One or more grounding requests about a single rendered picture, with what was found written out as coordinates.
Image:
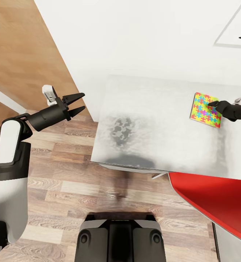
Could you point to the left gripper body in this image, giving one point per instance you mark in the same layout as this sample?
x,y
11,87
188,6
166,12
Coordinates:
x,y
56,113

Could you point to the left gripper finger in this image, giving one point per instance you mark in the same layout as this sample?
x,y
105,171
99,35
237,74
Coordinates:
x,y
69,99
74,112

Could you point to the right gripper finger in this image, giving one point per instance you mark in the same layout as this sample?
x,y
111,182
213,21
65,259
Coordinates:
x,y
214,104

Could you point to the jigsaw puzzle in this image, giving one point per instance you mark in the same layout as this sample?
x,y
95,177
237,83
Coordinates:
x,y
203,113

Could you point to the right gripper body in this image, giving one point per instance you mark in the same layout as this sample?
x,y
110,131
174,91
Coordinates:
x,y
227,110

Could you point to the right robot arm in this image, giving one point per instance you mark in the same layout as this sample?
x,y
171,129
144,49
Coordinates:
x,y
230,111

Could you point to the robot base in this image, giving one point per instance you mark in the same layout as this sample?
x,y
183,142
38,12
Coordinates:
x,y
120,240

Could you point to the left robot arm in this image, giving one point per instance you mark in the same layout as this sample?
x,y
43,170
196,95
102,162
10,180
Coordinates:
x,y
15,156

